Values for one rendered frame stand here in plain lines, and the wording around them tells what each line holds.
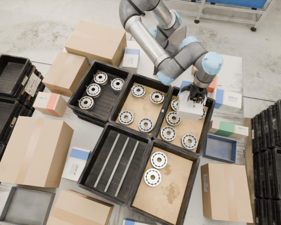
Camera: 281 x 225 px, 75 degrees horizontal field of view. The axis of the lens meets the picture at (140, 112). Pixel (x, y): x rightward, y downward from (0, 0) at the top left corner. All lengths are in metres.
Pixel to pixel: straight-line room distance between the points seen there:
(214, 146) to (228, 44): 1.89
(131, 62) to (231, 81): 0.84
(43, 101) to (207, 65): 1.12
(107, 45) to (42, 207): 1.21
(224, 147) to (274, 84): 1.62
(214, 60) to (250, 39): 2.50
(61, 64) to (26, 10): 2.26
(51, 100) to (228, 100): 1.28
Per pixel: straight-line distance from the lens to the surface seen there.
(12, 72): 2.25
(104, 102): 1.33
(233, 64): 1.83
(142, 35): 0.90
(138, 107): 1.29
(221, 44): 2.98
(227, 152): 1.45
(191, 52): 0.79
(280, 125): 1.88
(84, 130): 1.43
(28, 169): 1.28
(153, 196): 1.17
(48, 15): 3.49
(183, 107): 0.98
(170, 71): 0.80
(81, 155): 1.29
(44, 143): 1.28
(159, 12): 1.14
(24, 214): 1.49
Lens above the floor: 2.00
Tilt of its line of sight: 67 degrees down
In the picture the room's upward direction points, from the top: 1 degrees counter-clockwise
